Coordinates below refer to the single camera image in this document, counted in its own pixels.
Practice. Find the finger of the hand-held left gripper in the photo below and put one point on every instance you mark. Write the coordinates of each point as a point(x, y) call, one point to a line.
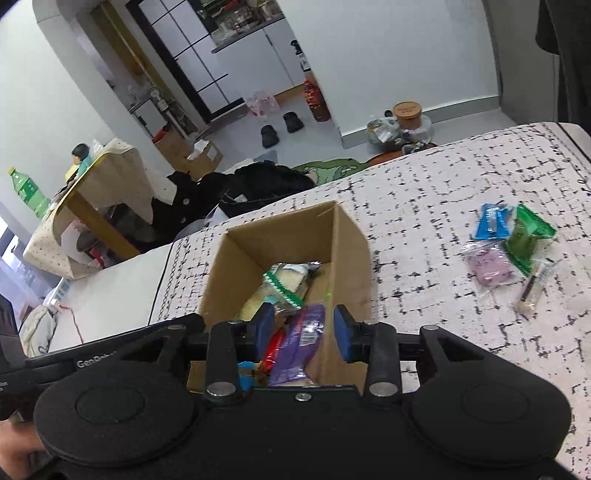
point(189, 321)

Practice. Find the red snack packet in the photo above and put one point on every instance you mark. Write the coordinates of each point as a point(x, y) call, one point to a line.
point(274, 346)

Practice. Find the pink plastic bag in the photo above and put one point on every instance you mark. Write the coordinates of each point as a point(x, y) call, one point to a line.
point(263, 104)

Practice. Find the black clothes on floor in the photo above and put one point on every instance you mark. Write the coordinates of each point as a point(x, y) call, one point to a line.
point(258, 184)

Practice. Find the green striped clear snack packet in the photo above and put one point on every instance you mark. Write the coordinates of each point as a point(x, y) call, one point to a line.
point(284, 288)

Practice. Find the blue and green snack packet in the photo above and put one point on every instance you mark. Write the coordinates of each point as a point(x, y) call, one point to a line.
point(251, 374)

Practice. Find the red fire extinguisher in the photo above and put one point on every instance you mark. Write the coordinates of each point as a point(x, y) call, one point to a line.
point(316, 101)

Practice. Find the cardboard box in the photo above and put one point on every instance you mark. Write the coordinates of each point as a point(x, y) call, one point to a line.
point(189, 154)
point(341, 258)

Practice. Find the black slipper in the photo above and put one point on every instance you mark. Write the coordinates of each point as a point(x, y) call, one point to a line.
point(269, 136)
point(292, 122)

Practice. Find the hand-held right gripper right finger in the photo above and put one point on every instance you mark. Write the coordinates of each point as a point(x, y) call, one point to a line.
point(344, 332)

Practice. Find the green floor mat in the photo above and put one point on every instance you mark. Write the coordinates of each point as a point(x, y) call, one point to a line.
point(332, 168)

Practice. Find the cardboard box on floor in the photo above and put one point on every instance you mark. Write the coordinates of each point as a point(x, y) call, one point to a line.
point(189, 154)

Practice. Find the table with dotted cloth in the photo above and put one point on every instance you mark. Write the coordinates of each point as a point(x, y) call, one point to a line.
point(111, 184)

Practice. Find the black and white printed blanket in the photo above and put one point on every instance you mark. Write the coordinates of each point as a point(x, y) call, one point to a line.
point(438, 194)

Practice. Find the small doll figure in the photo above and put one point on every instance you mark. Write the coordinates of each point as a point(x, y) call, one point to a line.
point(79, 161)

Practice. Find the beige cloth bag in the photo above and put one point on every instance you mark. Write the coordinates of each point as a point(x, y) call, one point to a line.
point(38, 330)

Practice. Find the clear biscuit stick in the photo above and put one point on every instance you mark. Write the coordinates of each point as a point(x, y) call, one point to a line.
point(535, 288)

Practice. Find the dark green snack packet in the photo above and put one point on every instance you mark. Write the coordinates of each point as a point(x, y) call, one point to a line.
point(528, 235)

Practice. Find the person's left hand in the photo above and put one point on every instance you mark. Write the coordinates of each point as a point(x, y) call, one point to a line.
point(18, 443)

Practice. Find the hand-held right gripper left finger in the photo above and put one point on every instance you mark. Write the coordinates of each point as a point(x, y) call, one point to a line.
point(263, 330)

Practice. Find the brown bucket with lid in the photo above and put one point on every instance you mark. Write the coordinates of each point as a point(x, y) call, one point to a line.
point(407, 115)

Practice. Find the green plastic bottle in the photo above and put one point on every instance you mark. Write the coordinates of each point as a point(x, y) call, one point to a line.
point(28, 191)

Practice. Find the purple snack packet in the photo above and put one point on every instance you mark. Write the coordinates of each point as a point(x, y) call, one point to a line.
point(300, 350)

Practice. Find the round purple cake packet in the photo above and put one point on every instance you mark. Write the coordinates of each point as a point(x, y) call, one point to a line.
point(491, 267)

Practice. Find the white kitchen cabinet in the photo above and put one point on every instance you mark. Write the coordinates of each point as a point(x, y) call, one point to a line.
point(258, 60)

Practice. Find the plastic bag of rubbish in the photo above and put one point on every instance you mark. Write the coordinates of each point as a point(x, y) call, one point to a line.
point(382, 131)

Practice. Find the clear plastic container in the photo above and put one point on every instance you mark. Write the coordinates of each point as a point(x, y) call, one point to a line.
point(421, 131)

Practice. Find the hanging black coat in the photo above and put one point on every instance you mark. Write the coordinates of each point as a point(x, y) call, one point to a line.
point(568, 50)

